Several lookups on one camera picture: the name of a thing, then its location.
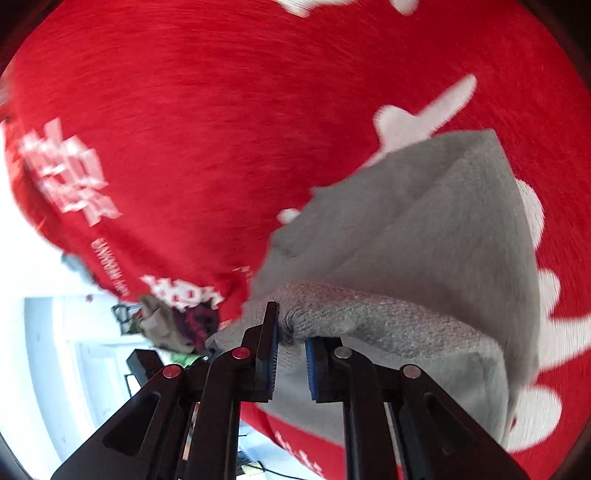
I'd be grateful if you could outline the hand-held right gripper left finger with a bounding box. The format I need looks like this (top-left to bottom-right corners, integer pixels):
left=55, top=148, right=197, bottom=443
left=51, top=301, right=281, bottom=480

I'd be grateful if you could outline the grey knit sweater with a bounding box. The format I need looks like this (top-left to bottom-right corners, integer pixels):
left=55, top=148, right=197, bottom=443
left=205, top=129, right=541, bottom=450

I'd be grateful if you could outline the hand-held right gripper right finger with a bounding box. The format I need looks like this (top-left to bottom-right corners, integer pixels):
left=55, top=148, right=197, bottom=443
left=305, top=336, right=529, bottom=480

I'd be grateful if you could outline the red printed blanket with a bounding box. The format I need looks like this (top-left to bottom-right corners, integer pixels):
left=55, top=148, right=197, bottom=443
left=0, top=0, right=587, bottom=480

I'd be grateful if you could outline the olive grey cloth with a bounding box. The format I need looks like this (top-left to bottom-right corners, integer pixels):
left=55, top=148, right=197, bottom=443
left=139, top=295, right=195, bottom=354

